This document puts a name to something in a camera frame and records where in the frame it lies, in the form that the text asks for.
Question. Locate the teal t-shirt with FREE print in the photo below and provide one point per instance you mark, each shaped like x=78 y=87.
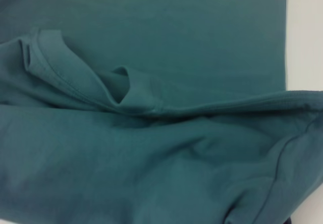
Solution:
x=151 y=108

